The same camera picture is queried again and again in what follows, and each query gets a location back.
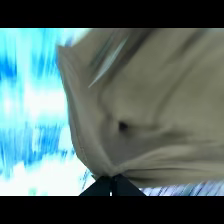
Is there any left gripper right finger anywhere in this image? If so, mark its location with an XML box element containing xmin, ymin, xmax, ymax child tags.
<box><xmin>111</xmin><ymin>174</ymin><xmax>146</xmax><ymax>197</ymax></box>

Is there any beige shirt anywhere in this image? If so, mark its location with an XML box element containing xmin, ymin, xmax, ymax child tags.
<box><xmin>55</xmin><ymin>27</ymin><xmax>224</xmax><ymax>188</ymax></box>

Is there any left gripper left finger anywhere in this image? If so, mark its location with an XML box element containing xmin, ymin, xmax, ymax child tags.
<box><xmin>78</xmin><ymin>175</ymin><xmax>112</xmax><ymax>197</ymax></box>

